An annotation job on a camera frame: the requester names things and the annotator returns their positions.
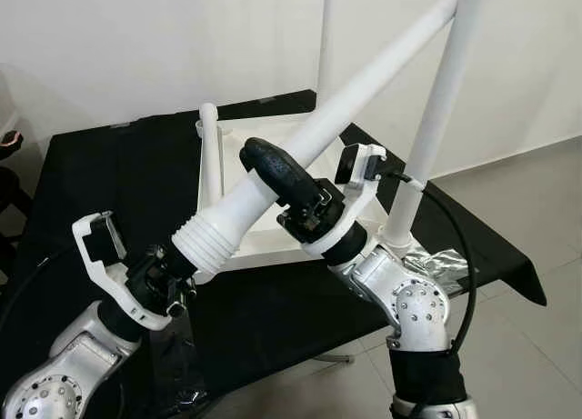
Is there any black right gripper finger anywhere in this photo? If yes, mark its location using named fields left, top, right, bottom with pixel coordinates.
left=239, top=137, right=320, bottom=212

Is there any clear tape strip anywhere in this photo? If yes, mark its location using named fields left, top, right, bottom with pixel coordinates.
left=150, top=305, right=224, bottom=415

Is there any black table cloth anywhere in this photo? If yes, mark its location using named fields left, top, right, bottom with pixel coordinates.
left=0, top=90, right=548, bottom=419

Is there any crumpled clear tape patch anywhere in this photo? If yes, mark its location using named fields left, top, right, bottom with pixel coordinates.
left=400, top=244, right=481, bottom=288

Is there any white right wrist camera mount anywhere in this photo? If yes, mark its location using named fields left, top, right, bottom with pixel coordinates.
left=303, top=144, right=390, bottom=258

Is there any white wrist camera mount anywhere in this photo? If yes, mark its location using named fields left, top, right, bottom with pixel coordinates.
left=303, top=144, right=390, bottom=258
left=73, top=210, right=176, bottom=334

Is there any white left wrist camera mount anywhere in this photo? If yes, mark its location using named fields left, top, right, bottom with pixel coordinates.
left=73, top=210, right=176, bottom=334

